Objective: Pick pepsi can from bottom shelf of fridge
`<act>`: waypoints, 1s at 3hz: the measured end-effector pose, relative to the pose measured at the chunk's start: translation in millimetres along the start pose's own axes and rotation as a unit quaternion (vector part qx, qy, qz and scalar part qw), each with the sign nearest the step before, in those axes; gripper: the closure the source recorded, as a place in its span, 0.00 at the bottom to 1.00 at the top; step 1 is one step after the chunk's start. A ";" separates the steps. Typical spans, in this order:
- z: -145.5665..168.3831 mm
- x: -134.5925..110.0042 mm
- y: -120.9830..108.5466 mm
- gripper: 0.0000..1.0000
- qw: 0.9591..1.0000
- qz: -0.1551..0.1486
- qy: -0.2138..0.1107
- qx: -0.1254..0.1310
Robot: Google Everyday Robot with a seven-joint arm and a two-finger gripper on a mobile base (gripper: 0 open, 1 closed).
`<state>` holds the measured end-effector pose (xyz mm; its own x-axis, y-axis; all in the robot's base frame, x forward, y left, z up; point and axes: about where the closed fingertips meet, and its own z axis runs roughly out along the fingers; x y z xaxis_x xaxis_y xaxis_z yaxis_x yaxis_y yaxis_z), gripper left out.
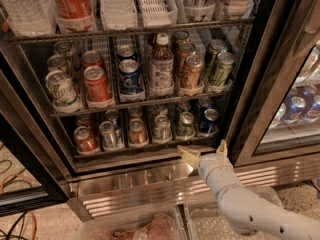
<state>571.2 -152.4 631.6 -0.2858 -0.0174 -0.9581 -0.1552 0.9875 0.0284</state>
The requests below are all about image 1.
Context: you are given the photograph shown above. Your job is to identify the green can middle rear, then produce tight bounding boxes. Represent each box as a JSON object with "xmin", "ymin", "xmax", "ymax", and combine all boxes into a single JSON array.
[{"xmin": 204, "ymin": 39, "xmax": 228, "ymax": 77}]

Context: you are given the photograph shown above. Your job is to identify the closed glass fridge door right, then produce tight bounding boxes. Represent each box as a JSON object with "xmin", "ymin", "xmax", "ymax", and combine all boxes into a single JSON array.
[{"xmin": 232, "ymin": 0, "xmax": 320, "ymax": 167}]

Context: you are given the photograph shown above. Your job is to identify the red can bottom shelf front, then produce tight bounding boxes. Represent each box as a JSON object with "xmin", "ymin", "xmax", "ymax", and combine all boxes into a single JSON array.
[{"xmin": 73, "ymin": 126, "xmax": 98, "ymax": 152}]

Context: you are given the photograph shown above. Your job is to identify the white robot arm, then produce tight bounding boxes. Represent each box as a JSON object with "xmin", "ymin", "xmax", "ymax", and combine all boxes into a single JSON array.
[{"xmin": 177, "ymin": 140, "xmax": 320, "ymax": 240}]

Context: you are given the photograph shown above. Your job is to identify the orange brown can middle front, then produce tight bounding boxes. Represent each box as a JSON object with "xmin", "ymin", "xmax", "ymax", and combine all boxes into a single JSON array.
[{"xmin": 180, "ymin": 55, "xmax": 204, "ymax": 89}]

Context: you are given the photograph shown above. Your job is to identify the red soda can middle rear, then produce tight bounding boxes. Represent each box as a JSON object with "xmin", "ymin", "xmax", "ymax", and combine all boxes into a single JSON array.
[{"xmin": 81, "ymin": 50, "xmax": 104, "ymax": 69}]

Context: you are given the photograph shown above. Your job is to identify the clear water bottle top shelf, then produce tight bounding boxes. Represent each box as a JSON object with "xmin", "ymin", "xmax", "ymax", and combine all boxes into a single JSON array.
[{"xmin": 0, "ymin": 0, "xmax": 56, "ymax": 37}]

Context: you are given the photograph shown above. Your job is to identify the red soda can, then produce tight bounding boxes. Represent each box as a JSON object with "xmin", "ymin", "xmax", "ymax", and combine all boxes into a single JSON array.
[
  {"xmin": 84, "ymin": 66, "xmax": 112, "ymax": 102},
  {"xmin": 81, "ymin": 50, "xmax": 104, "ymax": 69}
]

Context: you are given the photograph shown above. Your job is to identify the blue pepsi can middle front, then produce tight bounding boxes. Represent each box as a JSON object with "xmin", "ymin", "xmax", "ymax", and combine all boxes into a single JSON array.
[{"xmin": 118, "ymin": 59, "xmax": 143, "ymax": 95}]

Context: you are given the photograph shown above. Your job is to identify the open fridge door left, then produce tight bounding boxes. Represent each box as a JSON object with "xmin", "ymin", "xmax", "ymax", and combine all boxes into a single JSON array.
[{"xmin": 0, "ymin": 54, "xmax": 68, "ymax": 216}]

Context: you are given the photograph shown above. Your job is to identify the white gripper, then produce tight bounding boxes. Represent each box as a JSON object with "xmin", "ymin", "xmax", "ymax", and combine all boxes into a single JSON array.
[{"xmin": 177, "ymin": 140, "xmax": 241, "ymax": 193}]

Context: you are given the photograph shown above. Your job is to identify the white green 7up can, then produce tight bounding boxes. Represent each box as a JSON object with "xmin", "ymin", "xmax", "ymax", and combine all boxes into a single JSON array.
[{"xmin": 45, "ymin": 70, "xmax": 79, "ymax": 107}]

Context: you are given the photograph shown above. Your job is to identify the brown tea bottle white cap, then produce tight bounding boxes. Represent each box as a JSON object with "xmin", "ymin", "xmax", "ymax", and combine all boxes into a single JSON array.
[{"xmin": 150, "ymin": 33, "xmax": 174, "ymax": 89}]

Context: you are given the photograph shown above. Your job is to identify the clear plastic bin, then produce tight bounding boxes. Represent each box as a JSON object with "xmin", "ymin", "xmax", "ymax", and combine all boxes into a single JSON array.
[
  {"xmin": 184, "ymin": 192, "xmax": 279, "ymax": 240},
  {"xmin": 73, "ymin": 204, "xmax": 187, "ymax": 240}
]

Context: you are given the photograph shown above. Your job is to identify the blue pepsi can bottom shelf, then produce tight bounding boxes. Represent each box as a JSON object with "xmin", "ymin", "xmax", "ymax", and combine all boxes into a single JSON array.
[{"xmin": 199, "ymin": 108, "xmax": 219, "ymax": 134}]

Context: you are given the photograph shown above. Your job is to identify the clear plastic bin right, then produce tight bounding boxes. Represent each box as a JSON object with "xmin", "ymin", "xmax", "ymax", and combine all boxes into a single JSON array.
[{"xmin": 184, "ymin": 192, "xmax": 279, "ymax": 240}]

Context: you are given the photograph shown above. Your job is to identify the clear plastic bin left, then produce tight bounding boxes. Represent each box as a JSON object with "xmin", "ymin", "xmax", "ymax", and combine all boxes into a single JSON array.
[{"xmin": 73, "ymin": 204, "xmax": 187, "ymax": 240}]

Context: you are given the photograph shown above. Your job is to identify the orange cable on floor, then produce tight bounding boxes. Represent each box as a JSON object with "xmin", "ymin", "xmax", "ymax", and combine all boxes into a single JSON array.
[{"xmin": 0, "ymin": 173, "xmax": 40, "ymax": 240}]

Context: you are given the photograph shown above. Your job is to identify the blue pepsi can middle rear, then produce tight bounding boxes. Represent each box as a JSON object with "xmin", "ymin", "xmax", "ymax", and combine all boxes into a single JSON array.
[{"xmin": 116, "ymin": 45, "xmax": 137, "ymax": 62}]

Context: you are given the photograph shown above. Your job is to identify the orange can bottom shelf front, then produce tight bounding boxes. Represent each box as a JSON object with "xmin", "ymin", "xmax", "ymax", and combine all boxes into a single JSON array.
[{"xmin": 129, "ymin": 119, "xmax": 147, "ymax": 144}]

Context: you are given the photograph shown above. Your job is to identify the red soda can middle front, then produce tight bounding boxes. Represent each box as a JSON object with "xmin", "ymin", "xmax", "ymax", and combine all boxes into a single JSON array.
[{"xmin": 84, "ymin": 66, "xmax": 112, "ymax": 102}]

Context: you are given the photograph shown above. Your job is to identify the red coca cola bottle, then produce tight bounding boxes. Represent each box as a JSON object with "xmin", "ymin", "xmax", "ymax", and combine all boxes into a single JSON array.
[{"xmin": 55, "ymin": 0, "xmax": 92, "ymax": 19}]

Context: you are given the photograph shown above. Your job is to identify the green can middle front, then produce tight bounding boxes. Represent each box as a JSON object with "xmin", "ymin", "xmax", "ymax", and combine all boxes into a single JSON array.
[{"xmin": 209, "ymin": 52, "xmax": 235, "ymax": 86}]

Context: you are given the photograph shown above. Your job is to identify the white plastic shelf tray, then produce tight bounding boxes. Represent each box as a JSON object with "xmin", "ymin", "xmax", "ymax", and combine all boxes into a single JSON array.
[{"xmin": 138, "ymin": 0, "xmax": 178, "ymax": 27}]

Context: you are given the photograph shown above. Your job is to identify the silver blue can bottom front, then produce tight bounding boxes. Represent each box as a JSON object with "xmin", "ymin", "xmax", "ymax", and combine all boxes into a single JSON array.
[{"xmin": 99, "ymin": 121, "xmax": 117, "ymax": 148}]

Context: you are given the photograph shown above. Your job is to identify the silver can bottom shelf front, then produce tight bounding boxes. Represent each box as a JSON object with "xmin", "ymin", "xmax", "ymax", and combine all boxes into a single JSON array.
[{"xmin": 153, "ymin": 115, "xmax": 171, "ymax": 140}]

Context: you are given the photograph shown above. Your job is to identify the green can bottom shelf front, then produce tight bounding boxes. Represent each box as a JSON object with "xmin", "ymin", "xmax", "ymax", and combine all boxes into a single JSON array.
[{"xmin": 176, "ymin": 112, "xmax": 194, "ymax": 137}]

